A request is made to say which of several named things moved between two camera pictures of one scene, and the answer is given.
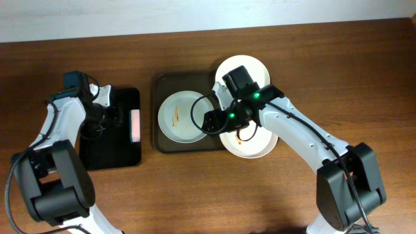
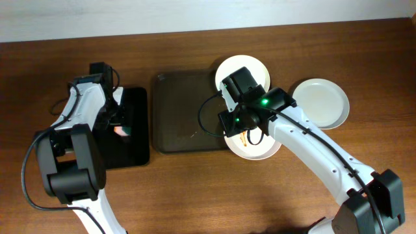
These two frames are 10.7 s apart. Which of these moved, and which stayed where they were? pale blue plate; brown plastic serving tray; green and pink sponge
Moved: pale blue plate; green and pink sponge
Stayed: brown plastic serving tray
